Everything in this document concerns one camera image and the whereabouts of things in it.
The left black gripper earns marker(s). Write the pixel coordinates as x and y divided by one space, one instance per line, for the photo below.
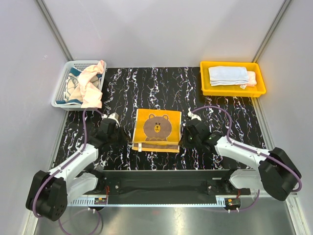
125 139

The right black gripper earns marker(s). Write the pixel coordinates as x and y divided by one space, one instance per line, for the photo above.
183 140

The brown towel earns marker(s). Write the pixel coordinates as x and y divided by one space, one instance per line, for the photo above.
157 131

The pale pink towel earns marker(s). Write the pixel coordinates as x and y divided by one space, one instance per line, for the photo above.
91 95

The light blue white towel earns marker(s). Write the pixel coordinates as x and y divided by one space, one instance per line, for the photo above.
223 75

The pink rabbit towel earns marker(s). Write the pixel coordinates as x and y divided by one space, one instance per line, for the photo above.
251 80

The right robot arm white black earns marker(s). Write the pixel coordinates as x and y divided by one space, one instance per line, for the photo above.
270 170

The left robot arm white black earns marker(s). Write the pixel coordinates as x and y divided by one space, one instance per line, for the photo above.
50 192

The black marble pattern mat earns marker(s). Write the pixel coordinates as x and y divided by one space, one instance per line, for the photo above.
127 89

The teal patterned towel in basket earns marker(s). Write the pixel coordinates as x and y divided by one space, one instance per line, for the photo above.
71 95

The yellow plastic tray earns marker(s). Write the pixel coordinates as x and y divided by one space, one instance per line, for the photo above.
233 90

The white perforated plastic basket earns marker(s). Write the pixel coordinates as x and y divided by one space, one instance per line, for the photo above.
81 65

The left small connector board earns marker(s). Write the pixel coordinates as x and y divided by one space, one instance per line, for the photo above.
100 200

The small connector board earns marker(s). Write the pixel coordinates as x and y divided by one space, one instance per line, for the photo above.
233 203
100 200

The right small connector board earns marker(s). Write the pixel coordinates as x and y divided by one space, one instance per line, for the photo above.
233 203

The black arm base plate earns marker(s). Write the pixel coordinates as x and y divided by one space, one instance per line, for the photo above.
161 186

